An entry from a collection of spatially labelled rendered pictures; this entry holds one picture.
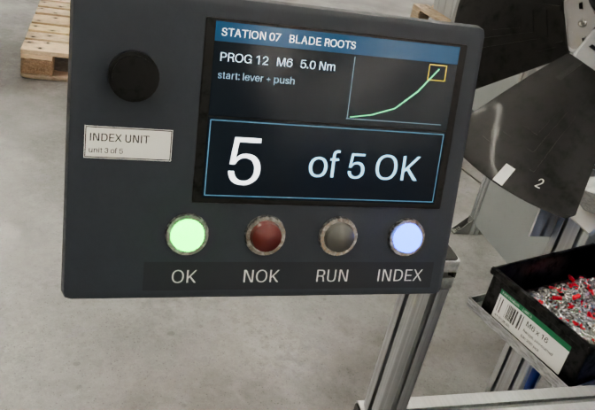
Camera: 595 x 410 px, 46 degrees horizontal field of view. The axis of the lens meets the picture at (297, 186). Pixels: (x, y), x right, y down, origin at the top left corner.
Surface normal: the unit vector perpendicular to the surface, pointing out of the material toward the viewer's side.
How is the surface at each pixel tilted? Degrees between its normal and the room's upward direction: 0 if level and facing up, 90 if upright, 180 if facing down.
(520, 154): 49
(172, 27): 75
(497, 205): 90
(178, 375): 0
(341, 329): 0
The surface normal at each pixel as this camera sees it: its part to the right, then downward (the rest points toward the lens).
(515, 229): -0.95, -0.04
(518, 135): -0.26, -0.29
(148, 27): 0.29, 0.26
